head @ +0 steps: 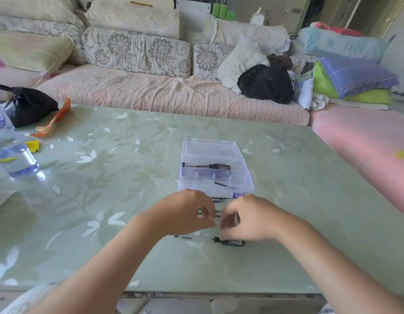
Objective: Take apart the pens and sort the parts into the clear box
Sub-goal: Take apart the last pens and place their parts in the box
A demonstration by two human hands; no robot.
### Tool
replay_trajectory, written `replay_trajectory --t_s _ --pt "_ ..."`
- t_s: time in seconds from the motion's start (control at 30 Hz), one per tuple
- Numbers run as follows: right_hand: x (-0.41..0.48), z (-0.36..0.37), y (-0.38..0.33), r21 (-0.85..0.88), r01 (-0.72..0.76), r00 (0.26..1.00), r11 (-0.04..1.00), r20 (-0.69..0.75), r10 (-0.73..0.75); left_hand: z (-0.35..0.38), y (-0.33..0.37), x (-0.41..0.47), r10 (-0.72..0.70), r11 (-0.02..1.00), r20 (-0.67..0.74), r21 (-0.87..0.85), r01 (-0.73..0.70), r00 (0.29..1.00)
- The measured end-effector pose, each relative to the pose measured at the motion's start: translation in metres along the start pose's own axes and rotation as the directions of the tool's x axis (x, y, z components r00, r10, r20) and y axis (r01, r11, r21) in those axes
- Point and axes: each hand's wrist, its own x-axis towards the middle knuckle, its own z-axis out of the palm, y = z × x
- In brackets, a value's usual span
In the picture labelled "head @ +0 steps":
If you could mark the person's left hand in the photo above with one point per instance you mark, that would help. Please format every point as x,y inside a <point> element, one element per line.
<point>175,215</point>

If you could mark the brown garment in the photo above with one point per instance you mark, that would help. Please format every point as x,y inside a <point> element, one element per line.
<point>280,60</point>

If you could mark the black plastic bag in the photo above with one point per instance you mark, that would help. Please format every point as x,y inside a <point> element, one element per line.
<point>30,106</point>

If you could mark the pale pink sofa seat cover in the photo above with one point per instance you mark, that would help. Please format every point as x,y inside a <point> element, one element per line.
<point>12,78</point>

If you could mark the grey table frame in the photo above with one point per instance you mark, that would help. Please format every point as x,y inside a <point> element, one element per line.
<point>254,304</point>

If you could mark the white textured pillow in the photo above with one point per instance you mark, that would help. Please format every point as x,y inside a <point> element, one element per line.
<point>238,65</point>

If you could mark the white towel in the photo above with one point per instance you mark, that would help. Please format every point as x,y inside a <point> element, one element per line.
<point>319,102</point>

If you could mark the pale yellow pillow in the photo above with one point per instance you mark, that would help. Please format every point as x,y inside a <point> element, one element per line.
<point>32,51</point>

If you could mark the yellow tag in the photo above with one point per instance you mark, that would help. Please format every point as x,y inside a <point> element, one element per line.
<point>32,146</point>

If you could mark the cream sofa bolster cushion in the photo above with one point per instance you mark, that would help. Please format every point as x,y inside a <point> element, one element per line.
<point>32,8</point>
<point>133,17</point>
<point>247,34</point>

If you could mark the person's right hand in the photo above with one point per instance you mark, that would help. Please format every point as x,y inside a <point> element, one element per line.
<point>264,222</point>

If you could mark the white tissue pack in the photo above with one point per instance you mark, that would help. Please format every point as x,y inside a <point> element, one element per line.
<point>257,18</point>

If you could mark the orange snack wrapper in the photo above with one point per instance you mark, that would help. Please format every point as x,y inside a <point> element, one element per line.
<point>59,116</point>

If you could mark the salmon pink sofa seat cover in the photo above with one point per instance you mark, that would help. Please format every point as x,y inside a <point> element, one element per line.
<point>362,137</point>

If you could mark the person's left forearm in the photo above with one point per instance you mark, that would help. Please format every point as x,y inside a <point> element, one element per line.
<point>90,274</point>

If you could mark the clear water bottle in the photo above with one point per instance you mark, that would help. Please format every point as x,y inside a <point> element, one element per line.
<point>17,158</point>

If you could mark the green bottle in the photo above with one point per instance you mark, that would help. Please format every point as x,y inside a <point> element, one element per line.
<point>223,9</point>
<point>216,9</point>

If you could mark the pink quilted sofa seat cover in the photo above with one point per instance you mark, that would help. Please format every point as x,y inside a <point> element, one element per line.
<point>172,94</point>

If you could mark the person's right forearm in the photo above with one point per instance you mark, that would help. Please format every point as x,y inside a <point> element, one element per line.
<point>345,271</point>

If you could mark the clear plastic storage box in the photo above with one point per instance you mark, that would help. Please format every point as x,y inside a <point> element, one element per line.
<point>211,148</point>

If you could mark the floral sofa back cushion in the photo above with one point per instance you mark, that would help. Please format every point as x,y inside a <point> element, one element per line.
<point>206,60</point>
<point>48,27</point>
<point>300,62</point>
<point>136,52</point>

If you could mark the brown wooden stick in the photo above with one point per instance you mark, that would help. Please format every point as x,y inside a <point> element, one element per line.
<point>141,3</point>

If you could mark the black clothing bundle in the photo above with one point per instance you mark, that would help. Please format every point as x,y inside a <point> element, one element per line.
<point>267,84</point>

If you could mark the white and blue cloth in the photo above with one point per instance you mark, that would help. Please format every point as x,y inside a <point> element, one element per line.
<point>305,93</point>

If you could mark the white cabinet with black frame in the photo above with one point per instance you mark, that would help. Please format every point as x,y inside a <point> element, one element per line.
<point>192,13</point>

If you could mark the light blue bolster pillow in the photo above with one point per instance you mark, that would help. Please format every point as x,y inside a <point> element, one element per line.
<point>342,42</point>

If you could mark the white paper bag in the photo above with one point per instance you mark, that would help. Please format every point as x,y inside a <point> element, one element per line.
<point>0,199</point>

